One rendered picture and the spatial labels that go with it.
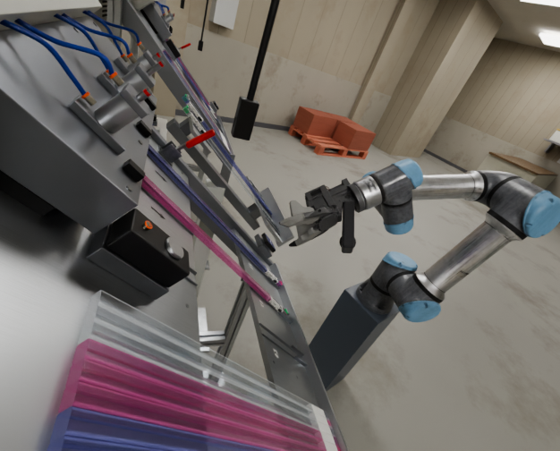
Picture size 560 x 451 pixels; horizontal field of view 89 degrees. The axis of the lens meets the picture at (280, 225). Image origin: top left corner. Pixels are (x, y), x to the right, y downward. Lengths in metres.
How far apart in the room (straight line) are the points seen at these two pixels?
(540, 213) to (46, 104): 0.99
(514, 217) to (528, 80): 8.86
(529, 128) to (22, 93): 9.53
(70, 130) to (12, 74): 0.04
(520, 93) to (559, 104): 0.84
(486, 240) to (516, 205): 0.12
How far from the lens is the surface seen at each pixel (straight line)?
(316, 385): 0.68
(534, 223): 1.00
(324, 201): 0.67
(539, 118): 9.57
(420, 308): 1.03
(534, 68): 9.85
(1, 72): 0.27
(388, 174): 0.71
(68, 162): 0.26
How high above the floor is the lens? 1.27
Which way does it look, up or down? 31 degrees down
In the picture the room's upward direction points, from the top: 22 degrees clockwise
